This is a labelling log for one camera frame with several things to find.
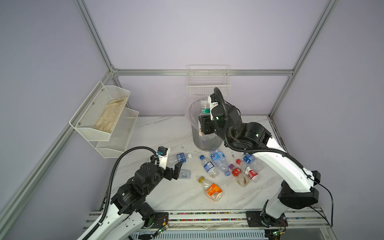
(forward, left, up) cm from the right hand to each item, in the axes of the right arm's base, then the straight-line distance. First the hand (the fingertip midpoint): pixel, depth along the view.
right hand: (202, 115), depth 61 cm
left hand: (-10, +14, -18) cm, 25 cm away
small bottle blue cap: (-5, -4, -37) cm, 38 cm away
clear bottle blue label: (-9, +10, -37) cm, 40 cm away
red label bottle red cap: (-8, -28, -38) cm, 47 cm away
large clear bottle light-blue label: (+2, -11, -40) cm, 41 cm away
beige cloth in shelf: (+8, +50, -11) cm, 52 cm away
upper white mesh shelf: (+10, +56, -11) cm, 58 cm away
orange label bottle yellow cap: (-18, -6, -41) cm, 45 cm away
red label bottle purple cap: (-7, -20, -39) cm, 45 cm away
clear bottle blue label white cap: (+1, +14, -37) cm, 39 cm away
